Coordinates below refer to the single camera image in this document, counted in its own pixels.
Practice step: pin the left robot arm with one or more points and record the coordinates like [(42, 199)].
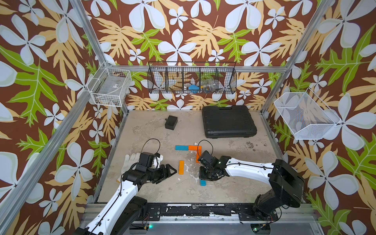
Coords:
[(125, 206)]

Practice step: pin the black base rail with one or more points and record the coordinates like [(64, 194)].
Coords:
[(244, 211)]

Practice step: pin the short orange block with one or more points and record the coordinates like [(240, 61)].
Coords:
[(195, 148)]

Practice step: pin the white glove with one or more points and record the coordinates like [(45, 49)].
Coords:
[(128, 162)]

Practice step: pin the large black tool case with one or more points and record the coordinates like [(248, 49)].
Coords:
[(228, 122)]

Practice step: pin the light orange block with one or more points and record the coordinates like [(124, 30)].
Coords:
[(181, 167)]

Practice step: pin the white mesh basket right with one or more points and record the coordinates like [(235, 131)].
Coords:
[(307, 116)]

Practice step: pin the small black box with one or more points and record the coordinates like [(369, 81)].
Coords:
[(171, 122)]

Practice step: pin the blue object in basket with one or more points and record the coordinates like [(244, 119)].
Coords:
[(194, 88)]

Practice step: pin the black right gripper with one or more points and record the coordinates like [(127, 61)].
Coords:
[(201, 176)]

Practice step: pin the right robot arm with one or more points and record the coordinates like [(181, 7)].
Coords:
[(287, 186)]

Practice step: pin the black wire basket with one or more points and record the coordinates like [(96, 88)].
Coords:
[(176, 77)]

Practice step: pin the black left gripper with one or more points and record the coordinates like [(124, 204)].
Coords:
[(165, 174)]

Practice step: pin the red-orange block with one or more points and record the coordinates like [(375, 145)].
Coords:
[(198, 154)]

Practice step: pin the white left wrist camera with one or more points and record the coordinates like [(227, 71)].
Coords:
[(150, 160)]

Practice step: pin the white wire basket left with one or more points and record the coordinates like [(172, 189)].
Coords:
[(109, 86)]

